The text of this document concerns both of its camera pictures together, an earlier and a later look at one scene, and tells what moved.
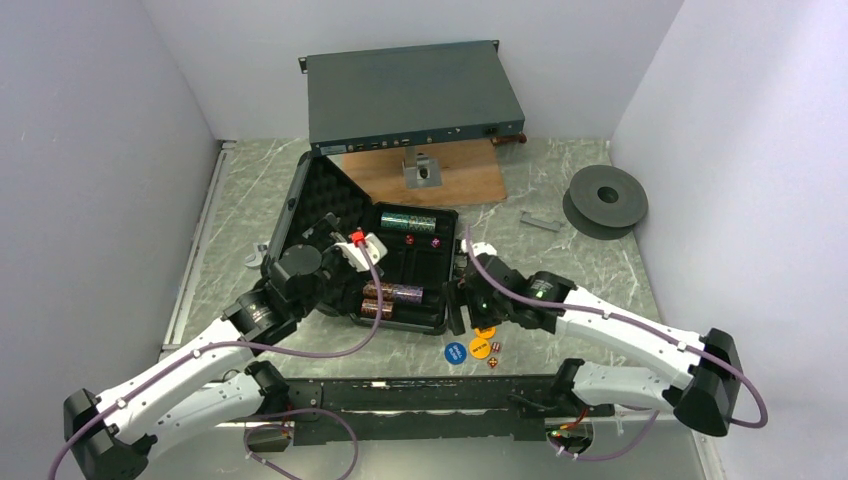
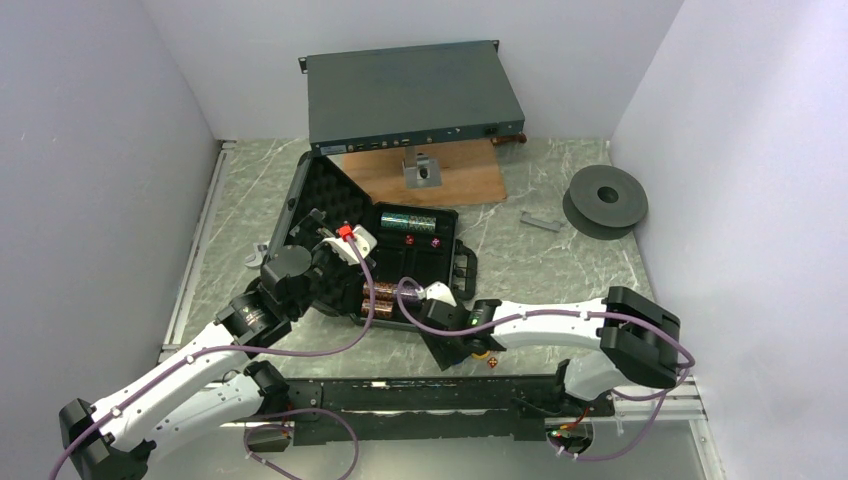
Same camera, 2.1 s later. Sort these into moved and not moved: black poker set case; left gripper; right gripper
Moved: right gripper
Not moved: black poker set case; left gripper
